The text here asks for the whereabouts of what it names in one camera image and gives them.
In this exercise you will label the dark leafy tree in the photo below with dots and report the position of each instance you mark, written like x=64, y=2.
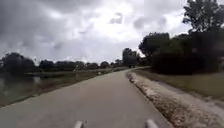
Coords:
x=130, y=56

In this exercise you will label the grey asphalt path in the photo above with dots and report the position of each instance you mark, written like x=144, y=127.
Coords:
x=100, y=103

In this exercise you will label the brown grassy verge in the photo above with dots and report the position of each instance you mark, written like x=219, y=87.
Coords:
x=60, y=81

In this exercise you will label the dark hedge with trees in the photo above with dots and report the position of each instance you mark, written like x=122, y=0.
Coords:
x=180, y=61

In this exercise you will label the robot's own part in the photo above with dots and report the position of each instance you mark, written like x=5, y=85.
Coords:
x=151, y=124
x=78, y=124

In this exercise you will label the pale sandy strip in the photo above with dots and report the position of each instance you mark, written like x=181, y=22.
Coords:
x=173, y=103

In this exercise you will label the green grass field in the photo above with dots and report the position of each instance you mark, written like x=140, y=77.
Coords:
x=200, y=83

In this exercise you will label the distant row of trees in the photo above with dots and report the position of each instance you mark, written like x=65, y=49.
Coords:
x=16, y=63

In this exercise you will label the grey pond water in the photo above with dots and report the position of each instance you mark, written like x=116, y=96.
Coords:
x=13, y=86

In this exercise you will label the tall leafy tree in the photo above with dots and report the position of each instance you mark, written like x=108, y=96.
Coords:
x=203, y=15

